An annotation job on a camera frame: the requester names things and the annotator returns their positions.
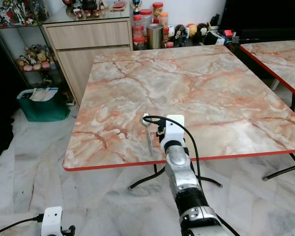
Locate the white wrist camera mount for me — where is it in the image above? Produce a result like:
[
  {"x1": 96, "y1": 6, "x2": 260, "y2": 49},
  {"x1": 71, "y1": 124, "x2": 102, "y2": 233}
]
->
[
  {"x1": 41, "y1": 206, "x2": 62, "y2": 236},
  {"x1": 160, "y1": 115, "x2": 186, "y2": 148}
]

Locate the steel cylinder canister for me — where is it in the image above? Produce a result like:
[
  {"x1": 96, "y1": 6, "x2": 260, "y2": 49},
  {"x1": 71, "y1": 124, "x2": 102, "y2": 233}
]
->
[{"x1": 146, "y1": 23, "x2": 165, "y2": 50}]

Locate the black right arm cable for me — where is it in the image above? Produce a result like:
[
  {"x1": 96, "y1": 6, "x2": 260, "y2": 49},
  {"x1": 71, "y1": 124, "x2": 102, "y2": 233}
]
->
[{"x1": 142, "y1": 115, "x2": 202, "y2": 190}]

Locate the plush toy cluster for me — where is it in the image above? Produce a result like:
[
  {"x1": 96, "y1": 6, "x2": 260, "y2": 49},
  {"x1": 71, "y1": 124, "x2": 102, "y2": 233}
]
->
[{"x1": 17, "y1": 45, "x2": 56, "y2": 72}]

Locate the glass display shelf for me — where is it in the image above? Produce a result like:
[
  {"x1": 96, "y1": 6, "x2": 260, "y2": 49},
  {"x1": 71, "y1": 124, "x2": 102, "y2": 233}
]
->
[{"x1": 0, "y1": 0, "x2": 71, "y2": 105}]

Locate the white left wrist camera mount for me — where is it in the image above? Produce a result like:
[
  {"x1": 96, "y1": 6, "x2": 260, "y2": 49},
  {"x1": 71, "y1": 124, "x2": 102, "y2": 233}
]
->
[{"x1": 41, "y1": 206, "x2": 62, "y2": 236}]

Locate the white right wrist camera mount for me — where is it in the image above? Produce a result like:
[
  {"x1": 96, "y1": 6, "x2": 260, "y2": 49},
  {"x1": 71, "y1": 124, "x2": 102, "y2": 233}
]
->
[{"x1": 160, "y1": 115, "x2": 186, "y2": 148}]

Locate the green storage bag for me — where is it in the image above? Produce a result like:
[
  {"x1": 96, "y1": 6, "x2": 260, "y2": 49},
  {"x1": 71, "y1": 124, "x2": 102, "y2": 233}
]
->
[{"x1": 17, "y1": 87, "x2": 71, "y2": 123}]

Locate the large black screen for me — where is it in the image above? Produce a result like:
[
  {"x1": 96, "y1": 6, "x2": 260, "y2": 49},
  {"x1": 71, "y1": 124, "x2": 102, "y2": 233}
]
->
[{"x1": 218, "y1": 0, "x2": 295, "y2": 46}]

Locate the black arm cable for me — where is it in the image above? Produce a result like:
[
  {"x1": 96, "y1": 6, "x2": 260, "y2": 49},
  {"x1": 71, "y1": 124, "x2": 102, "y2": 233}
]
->
[
  {"x1": 0, "y1": 214, "x2": 45, "y2": 236},
  {"x1": 142, "y1": 115, "x2": 202, "y2": 190}
]

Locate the white robot model figure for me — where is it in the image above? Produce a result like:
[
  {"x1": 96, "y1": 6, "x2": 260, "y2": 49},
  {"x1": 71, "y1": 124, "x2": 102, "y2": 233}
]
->
[{"x1": 0, "y1": 0, "x2": 38, "y2": 29}]

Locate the small gold trophy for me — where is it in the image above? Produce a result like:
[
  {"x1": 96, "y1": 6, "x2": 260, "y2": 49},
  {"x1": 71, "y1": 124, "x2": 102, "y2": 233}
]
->
[{"x1": 130, "y1": 0, "x2": 143, "y2": 14}]

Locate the flat red dish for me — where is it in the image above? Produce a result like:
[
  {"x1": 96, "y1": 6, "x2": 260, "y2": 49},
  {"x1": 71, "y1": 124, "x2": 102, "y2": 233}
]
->
[{"x1": 112, "y1": 1, "x2": 127, "y2": 11}]

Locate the black teapot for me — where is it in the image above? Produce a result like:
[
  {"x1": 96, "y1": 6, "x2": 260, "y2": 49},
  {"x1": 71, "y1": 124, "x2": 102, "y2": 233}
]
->
[{"x1": 81, "y1": 0, "x2": 99, "y2": 12}]

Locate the light wooden cabinet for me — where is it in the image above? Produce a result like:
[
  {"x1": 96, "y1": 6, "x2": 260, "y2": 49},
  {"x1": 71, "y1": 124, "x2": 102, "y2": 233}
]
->
[{"x1": 41, "y1": 4, "x2": 134, "y2": 107}]

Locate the silver metal spoon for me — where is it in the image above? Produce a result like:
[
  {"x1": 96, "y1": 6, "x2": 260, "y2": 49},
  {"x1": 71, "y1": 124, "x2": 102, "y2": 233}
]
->
[{"x1": 141, "y1": 114, "x2": 154, "y2": 157}]

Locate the marble-pattern red-rim folding table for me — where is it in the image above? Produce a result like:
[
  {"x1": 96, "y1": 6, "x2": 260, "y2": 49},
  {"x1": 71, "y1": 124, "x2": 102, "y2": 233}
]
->
[
  {"x1": 239, "y1": 39, "x2": 295, "y2": 112},
  {"x1": 62, "y1": 44, "x2": 295, "y2": 190}
]

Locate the white paper in bag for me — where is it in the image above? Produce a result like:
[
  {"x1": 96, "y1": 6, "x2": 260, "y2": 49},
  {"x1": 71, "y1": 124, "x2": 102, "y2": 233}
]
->
[{"x1": 29, "y1": 88, "x2": 59, "y2": 103}]

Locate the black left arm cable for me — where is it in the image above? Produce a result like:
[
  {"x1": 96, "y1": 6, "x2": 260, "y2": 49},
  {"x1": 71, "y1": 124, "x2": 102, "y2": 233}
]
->
[{"x1": 0, "y1": 214, "x2": 45, "y2": 236}]

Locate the round yellow plush toy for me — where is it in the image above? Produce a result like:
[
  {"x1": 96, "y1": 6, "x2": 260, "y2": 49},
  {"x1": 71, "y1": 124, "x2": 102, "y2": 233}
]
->
[{"x1": 186, "y1": 23, "x2": 198, "y2": 38}]

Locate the red-lid plastic jar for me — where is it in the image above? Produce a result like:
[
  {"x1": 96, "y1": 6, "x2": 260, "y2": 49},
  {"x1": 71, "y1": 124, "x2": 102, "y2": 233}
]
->
[
  {"x1": 140, "y1": 9, "x2": 153, "y2": 26},
  {"x1": 131, "y1": 14, "x2": 145, "y2": 51},
  {"x1": 152, "y1": 2, "x2": 164, "y2": 24},
  {"x1": 158, "y1": 12, "x2": 170, "y2": 43}
]

